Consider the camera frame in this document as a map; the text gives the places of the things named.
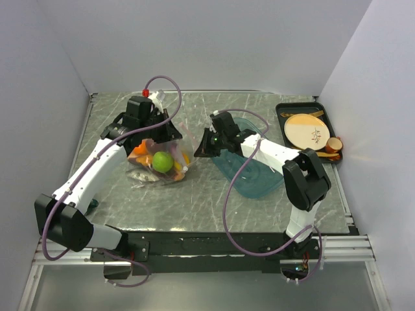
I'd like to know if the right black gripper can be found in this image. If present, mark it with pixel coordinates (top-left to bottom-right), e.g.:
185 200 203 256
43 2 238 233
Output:
195 128 228 157

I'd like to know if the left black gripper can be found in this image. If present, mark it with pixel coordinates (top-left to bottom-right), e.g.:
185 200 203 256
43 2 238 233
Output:
140 108 182 144

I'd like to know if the orange mango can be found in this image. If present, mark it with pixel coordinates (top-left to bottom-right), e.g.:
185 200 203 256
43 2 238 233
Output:
174 153 190 172

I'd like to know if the orange tangerine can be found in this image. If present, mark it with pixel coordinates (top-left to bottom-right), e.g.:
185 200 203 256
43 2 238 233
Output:
132 142 149 156

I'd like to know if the clear zip top bag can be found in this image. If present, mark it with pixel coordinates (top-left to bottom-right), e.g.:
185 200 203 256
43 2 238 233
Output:
126 122 196 186

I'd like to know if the green apple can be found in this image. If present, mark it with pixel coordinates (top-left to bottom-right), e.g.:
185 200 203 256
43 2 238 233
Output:
152 151 174 173

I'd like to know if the teal transparent food tray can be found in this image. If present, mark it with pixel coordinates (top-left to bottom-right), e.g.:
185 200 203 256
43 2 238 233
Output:
212 117 286 198

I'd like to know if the grey toy fish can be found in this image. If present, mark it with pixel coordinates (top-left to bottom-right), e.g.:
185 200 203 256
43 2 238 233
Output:
126 170 159 183

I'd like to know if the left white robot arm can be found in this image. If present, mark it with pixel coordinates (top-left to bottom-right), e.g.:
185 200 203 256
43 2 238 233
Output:
34 91 182 260

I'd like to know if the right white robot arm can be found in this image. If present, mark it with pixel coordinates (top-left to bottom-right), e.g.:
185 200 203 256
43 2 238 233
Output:
194 109 331 258

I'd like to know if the cream and orange plate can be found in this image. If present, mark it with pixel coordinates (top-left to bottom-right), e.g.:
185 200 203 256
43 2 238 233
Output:
283 113 330 151

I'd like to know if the green paper cup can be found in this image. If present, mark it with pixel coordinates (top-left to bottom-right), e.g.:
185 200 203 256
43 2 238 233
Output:
89 199 99 209

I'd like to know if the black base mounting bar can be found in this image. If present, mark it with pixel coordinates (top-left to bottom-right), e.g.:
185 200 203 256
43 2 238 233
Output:
48 230 361 277

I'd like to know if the wooden fork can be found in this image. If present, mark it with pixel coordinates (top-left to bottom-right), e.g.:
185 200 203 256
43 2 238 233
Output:
279 110 324 117

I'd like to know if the black serving tray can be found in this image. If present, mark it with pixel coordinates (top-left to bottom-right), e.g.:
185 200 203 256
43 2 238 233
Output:
276 102 342 163

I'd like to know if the small brown ceramic cup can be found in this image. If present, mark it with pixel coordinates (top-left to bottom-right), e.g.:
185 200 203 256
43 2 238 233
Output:
325 137 343 154

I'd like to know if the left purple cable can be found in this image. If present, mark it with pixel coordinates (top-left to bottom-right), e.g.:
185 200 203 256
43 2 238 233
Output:
41 76 182 288

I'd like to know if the purple cable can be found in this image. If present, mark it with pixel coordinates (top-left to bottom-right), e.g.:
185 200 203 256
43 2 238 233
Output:
224 109 324 283
41 76 182 288

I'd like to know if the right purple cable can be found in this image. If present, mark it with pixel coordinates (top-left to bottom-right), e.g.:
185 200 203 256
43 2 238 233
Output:
224 109 324 283

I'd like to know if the aluminium rail frame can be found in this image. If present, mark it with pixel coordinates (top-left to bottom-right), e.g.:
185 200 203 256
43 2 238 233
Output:
19 236 391 310

